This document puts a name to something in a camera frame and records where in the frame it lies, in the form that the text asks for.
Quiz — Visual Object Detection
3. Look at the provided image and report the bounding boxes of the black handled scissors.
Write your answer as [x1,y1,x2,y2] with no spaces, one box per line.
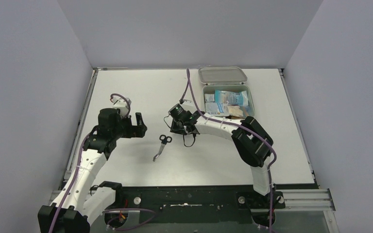
[153,134,172,162]

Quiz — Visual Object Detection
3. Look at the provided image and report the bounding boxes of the clear bag of wipes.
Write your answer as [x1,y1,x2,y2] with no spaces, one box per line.
[204,94,215,102]

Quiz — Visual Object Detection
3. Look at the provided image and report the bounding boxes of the blue mask packet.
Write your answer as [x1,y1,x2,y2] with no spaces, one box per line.
[215,90,249,106]

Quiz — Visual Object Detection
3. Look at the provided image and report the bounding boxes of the white blue label packet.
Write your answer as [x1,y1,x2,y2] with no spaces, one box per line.
[205,102,230,117]

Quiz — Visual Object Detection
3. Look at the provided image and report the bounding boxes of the beige gauze packet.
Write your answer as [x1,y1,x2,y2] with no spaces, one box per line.
[227,105,251,118]

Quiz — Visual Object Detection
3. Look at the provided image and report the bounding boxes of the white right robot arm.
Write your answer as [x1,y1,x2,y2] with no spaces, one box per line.
[169,103,274,208]

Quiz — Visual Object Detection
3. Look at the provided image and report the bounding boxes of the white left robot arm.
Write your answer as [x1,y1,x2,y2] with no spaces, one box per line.
[37,108,147,233]

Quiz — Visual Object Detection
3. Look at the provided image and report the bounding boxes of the grey open storage box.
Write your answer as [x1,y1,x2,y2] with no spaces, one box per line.
[198,66,255,119]

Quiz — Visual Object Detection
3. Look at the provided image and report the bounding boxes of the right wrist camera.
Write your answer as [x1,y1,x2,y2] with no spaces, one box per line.
[179,100,197,113]

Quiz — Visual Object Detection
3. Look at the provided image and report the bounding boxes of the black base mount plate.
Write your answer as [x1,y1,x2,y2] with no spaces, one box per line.
[103,185,286,229]

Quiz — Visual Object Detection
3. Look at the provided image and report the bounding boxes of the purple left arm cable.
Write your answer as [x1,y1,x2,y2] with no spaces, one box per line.
[48,93,132,233]

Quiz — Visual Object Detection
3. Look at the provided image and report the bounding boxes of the aluminium frame rail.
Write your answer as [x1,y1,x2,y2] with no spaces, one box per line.
[276,189,336,212]

